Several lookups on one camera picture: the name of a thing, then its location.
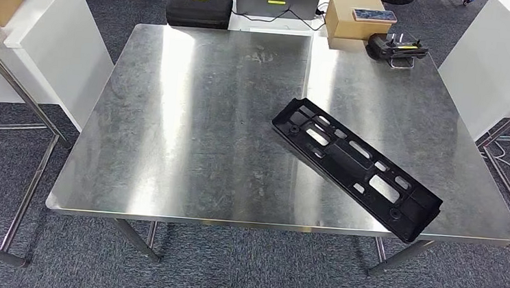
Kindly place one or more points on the black plastic car trim part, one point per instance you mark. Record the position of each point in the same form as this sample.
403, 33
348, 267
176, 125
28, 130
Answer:
354, 162

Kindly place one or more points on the stainless steel workbench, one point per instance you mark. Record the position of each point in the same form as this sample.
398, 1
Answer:
192, 133

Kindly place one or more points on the white desk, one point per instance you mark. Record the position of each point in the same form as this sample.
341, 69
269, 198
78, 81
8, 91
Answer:
269, 25

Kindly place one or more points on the black carrying case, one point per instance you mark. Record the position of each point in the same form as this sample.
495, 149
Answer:
199, 8

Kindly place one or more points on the black remote controller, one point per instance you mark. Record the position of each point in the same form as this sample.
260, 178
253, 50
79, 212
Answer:
394, 47

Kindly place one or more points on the blue patterned phone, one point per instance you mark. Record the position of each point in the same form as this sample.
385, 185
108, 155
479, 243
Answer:
374, 16

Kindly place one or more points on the white cabinet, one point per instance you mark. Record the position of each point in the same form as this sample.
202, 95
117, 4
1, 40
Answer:
494, 61
62, 46

